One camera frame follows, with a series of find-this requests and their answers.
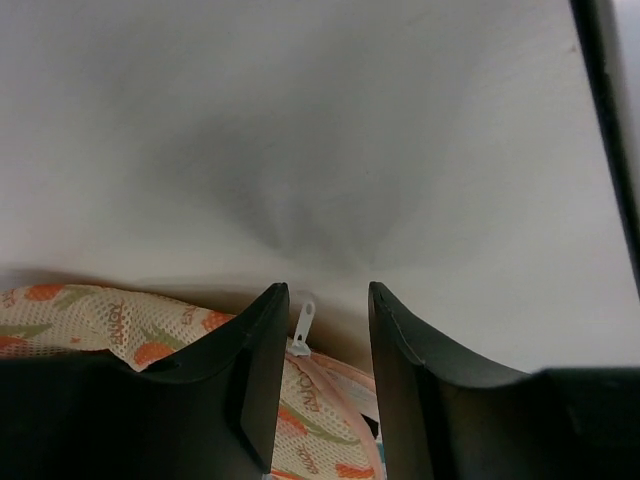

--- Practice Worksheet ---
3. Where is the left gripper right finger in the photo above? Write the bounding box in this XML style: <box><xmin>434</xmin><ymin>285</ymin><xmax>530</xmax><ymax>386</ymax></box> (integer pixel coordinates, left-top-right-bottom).
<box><xmin>369</xmin><ymin>282</ymin><xmax>639</xmax><ymax>479</ymax></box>

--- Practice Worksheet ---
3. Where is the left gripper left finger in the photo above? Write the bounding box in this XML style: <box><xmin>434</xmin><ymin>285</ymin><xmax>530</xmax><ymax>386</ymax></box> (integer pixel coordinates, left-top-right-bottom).
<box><xmin>1</xmin><ymin>283</ymin><xmax>289</xmax><ymax>479</ymax></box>

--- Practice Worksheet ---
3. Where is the aluminium mounting rail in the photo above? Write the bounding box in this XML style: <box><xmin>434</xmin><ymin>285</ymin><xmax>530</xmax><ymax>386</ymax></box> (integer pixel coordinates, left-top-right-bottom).
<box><xmin>570</xmin><ymin>1</ymin><xmax>639</xmax><ymax>282</ymax></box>

